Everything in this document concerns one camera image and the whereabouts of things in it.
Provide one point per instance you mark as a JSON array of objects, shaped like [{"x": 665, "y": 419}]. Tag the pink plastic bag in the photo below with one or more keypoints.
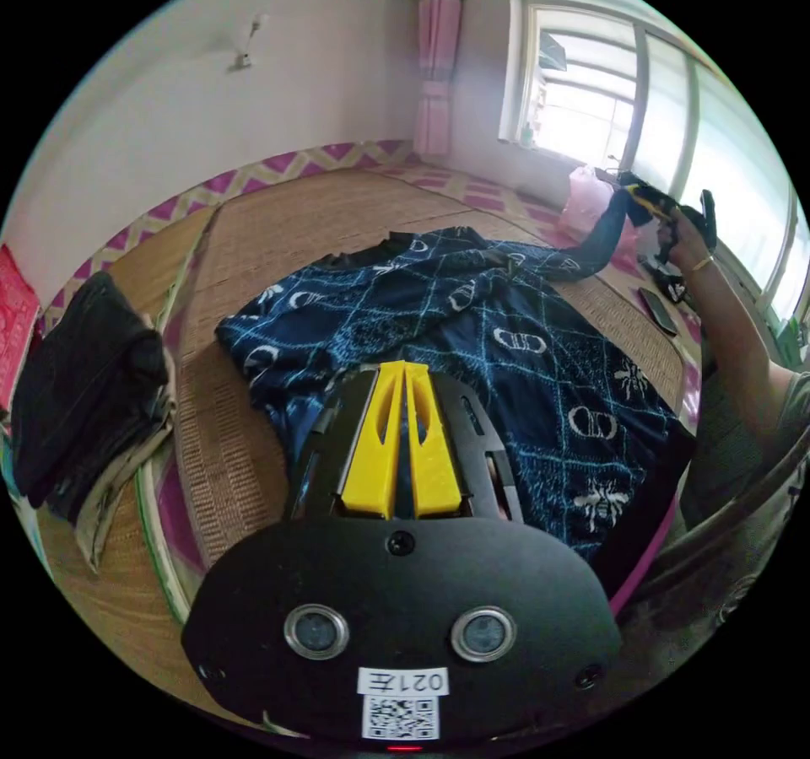
[{"x": 585, "y": 205}]

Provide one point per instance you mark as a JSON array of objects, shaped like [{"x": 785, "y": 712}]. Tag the pile of clothes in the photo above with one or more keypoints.
[{"x": 88, "y": 379}]

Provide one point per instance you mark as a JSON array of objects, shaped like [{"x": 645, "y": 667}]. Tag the person's right hand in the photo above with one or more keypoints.
[{"x": 690, "y": 247}]

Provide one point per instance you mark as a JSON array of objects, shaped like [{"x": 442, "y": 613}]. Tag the person's right forearm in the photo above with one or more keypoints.
[{"x": 734, "y": 329}]

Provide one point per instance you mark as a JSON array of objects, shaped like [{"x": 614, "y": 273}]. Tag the person's body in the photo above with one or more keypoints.
[{"x": 728, "y": 582}]

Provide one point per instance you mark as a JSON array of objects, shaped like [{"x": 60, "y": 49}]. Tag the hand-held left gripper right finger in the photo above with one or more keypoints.
[{"x": 433, "y": 462}]

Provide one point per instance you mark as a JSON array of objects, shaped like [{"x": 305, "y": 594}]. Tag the blue patterned long sleeve shirt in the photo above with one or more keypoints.
[{"x": 538, "y": 392}]

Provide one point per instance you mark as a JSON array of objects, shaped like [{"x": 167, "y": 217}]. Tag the window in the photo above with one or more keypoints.
[{"x": 645, "y": 88}]

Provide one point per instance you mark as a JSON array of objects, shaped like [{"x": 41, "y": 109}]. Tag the red patterned cushion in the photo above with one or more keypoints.
[{"x": 16, "y": 322}]

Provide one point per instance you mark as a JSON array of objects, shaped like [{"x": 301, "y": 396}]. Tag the bed with woven mat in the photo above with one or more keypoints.
[{"x": 285, "y": 228}]

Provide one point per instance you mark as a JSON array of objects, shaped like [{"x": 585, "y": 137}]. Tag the black smartphone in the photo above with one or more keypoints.
[{"x": 658, "y": 310}]

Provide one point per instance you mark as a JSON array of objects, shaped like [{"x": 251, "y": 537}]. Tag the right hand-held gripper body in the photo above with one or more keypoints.
[{"x": 667, "y": 228}]

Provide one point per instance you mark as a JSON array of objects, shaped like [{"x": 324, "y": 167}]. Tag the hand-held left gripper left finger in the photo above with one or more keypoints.
[{"x": 373, "y": 462}]

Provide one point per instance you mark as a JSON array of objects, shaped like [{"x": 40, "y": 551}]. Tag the pink curtain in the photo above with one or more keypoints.
[{"x": 438, "y": 57}]

